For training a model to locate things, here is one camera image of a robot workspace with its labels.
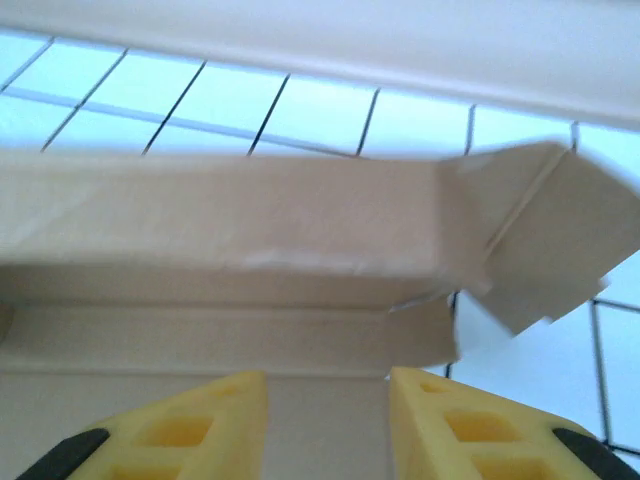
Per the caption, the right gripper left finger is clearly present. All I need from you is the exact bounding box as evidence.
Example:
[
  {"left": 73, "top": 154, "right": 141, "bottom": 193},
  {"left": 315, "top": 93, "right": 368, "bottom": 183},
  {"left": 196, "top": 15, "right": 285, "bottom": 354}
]
[{"left": 14, "top": 369, "right": 271, "bottom": 480}]

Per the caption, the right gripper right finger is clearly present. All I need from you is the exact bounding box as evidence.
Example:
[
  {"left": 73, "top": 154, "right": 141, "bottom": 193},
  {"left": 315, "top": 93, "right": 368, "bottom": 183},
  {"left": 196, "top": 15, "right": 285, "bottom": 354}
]
[{"left": 388, "top": 366, "right": 626, "bottom": 480}]

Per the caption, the brown cardboard paper box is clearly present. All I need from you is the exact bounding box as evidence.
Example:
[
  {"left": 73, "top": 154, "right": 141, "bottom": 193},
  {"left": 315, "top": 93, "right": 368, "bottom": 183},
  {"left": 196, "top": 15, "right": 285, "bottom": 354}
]
[{"left": 0, "top": 141, "right": 640, "bottom": 480}]

